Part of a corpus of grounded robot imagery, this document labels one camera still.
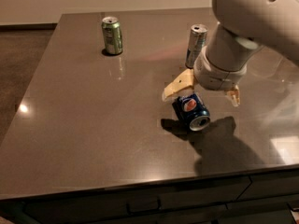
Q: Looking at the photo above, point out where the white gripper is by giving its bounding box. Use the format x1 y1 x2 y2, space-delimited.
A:
162 47 247 107

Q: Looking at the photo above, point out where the blue pepsi can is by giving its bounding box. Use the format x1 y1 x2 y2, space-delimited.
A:
172 93 210 132

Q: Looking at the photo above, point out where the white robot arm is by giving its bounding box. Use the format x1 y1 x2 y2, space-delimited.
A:
163 0 299 106

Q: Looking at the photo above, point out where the silver slim energy can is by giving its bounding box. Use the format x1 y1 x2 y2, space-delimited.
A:
185 24 208 68

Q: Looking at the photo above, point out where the green soda can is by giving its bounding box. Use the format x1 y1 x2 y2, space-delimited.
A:
101 16 123 55

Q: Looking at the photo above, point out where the dark cabinet drawer front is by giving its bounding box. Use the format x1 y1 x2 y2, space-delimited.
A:
24 177 250 224

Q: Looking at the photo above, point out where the black drawer handle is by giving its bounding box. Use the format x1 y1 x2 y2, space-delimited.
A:
126 197 162 215

